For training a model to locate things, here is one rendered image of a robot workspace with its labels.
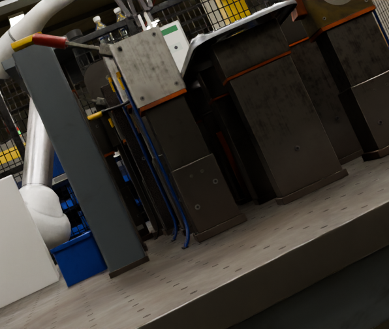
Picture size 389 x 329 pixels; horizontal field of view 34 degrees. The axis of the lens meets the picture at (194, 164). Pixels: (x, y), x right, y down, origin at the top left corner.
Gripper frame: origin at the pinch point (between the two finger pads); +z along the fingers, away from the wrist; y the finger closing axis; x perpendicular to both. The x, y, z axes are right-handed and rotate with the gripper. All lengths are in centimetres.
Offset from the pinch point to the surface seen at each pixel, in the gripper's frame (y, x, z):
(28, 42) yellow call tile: 33, 82, 17
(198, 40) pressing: 8, 100, 34
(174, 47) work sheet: -17, -69, -6
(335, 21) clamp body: -16, 93, 39
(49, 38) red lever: 29, 90, 21
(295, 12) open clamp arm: -11, 91, 34
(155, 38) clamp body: 13, 93, 29
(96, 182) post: 33, 82, 46
